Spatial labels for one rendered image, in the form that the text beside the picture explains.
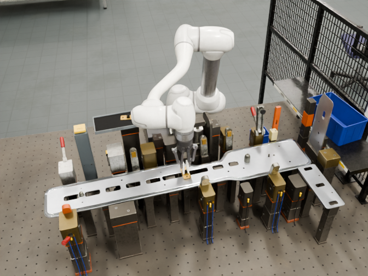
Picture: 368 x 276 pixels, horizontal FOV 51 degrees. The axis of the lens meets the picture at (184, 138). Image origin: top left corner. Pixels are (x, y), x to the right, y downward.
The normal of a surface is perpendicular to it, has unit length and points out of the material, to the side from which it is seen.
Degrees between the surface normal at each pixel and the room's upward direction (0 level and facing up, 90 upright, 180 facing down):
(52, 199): 0
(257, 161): 0
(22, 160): 0
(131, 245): 90
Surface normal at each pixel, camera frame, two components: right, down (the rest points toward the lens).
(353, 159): -0.02, -0.77
